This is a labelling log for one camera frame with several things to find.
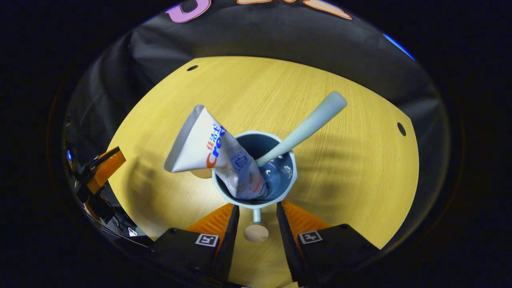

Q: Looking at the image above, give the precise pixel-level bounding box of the wooden desktop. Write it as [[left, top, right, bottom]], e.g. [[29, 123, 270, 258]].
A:
[[106, 56, 420, 288]]

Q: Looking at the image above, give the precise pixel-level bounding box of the pale green cup wooden handle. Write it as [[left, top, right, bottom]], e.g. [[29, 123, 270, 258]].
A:
[[211, 130, 298, 243]]

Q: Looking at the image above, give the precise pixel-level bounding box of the pale green toothbrush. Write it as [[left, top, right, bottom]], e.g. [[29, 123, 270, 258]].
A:
[[255, 91, 348, 168]]

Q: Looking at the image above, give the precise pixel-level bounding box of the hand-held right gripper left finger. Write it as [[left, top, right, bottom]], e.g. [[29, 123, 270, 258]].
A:
[[150, 204, 241, 283]]

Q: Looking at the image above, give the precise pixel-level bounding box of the white toothpaste tube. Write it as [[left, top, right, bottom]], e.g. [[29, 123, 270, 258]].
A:
[[164, 105, 268, 200]]

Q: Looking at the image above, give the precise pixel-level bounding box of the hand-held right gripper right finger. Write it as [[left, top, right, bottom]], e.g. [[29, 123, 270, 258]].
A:
[[276, 201, 380, 287]]

